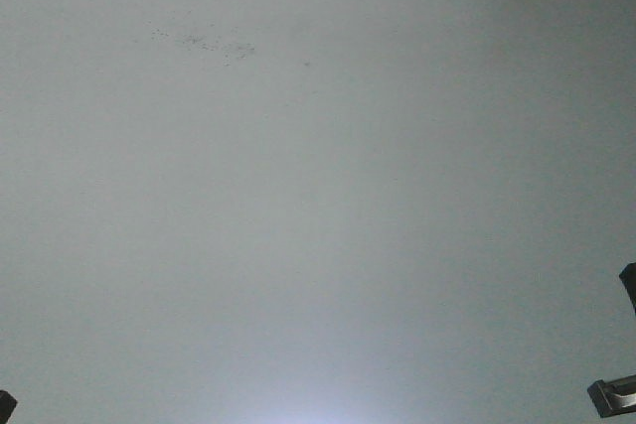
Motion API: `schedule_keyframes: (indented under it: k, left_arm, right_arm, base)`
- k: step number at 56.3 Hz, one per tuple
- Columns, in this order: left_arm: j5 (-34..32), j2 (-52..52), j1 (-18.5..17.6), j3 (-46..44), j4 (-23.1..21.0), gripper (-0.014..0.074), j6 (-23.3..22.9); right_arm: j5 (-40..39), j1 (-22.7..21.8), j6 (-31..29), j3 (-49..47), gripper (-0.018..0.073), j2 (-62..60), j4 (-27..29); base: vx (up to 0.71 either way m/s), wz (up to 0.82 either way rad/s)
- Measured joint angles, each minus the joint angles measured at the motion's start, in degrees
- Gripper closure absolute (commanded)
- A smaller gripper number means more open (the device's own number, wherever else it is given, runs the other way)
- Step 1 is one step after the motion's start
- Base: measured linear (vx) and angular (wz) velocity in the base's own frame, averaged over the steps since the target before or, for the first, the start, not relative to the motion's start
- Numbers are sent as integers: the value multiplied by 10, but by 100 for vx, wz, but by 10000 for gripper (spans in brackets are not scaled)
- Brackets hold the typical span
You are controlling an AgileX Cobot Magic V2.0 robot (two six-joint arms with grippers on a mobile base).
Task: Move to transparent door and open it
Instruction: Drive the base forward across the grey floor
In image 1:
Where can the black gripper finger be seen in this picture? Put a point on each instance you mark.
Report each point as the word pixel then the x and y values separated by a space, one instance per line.
pixel 628 279
pixel 8 404
pixel 613 398

